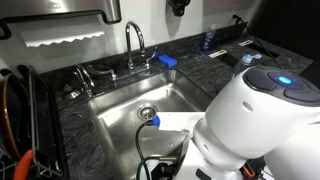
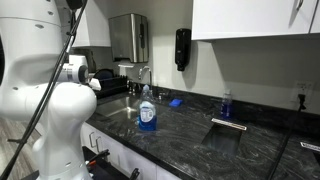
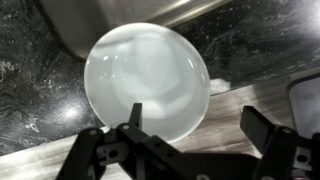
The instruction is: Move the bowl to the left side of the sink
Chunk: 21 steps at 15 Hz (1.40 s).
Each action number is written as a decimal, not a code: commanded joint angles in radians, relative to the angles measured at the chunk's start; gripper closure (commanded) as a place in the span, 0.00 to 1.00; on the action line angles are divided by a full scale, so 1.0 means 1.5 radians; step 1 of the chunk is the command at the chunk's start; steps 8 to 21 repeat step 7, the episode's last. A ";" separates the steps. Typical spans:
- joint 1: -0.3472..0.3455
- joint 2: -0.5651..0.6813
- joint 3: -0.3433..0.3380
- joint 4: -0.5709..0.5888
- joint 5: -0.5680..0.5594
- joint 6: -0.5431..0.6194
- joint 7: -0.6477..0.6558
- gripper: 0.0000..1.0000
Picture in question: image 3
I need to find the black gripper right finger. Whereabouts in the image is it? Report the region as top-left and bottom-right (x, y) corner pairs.
(239, 105), (320, 180)

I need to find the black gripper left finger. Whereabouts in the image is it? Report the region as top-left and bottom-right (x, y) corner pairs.
(56, 102), (208, 180)

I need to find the white bowl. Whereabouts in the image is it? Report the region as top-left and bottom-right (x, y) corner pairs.
(83, 22), (212, 144)

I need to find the stainless steel sink basin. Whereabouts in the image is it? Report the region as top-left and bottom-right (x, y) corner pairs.
(35, 0), (233, 62)

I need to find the grey panel with dark rim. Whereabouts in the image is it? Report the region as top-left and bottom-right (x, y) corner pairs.
(287, 72), (320, 139)

